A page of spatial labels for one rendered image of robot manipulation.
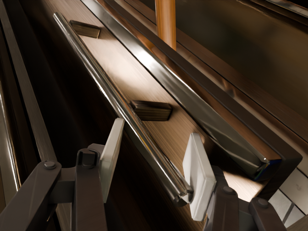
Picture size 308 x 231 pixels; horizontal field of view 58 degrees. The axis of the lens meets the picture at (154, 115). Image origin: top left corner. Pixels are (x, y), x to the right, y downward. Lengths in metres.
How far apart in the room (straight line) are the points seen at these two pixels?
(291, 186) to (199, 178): 0.23
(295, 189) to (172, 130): 0.19
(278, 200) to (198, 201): 0.26
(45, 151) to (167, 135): 0.19
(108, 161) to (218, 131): 0.08
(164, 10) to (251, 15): 0.25
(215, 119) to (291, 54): 0.36
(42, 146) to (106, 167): 0.25
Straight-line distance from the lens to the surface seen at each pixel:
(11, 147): 0.35
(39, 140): 0.41
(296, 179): 0.37
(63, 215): 0.33
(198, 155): 0.19
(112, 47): 0.38
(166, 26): 0.45
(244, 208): 0.17
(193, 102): 0.22
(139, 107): 0.24
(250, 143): 0.18
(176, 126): 0.26
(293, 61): 0.53
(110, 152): 0.17
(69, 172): 0.16
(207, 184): 0.17
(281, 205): 0.43
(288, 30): 0.59
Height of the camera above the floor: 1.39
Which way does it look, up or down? 17 degrees down
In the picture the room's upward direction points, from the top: 113 degrees counter-clockwise
